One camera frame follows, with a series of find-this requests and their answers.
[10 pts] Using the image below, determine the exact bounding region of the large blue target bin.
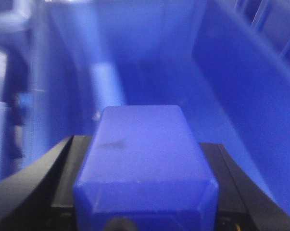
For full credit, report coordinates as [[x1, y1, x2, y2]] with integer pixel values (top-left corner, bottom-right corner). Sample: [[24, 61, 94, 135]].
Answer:
[[0, 0, 290, 215]]

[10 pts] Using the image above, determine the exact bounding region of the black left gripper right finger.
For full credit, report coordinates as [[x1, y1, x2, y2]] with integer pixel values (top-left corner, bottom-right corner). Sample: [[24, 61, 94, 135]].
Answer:
[[200, 142, 290, 231]]

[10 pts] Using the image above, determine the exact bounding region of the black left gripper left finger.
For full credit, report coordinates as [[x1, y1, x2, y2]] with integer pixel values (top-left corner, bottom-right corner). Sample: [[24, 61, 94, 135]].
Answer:
[[0, 135, 92, 231]]

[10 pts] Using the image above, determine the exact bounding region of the blue bottle-shaped part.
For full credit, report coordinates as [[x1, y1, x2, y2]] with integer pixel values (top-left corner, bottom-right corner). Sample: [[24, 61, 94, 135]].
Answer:
[[73, 105, 218, 231]]

